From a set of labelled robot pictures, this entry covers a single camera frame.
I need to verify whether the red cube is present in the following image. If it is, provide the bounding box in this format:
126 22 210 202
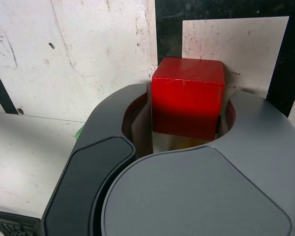
151 57 226 142

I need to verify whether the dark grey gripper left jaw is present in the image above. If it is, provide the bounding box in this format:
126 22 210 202
40 83 154 236

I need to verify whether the green cube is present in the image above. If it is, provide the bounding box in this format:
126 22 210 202
75 125 86 141

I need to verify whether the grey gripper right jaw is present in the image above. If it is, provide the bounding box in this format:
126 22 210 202
100 89 295 236

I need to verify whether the black keyboard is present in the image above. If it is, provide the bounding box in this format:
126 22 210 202
0 210 42 236

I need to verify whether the black tape strip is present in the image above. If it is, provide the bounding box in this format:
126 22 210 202
0 60 19 115

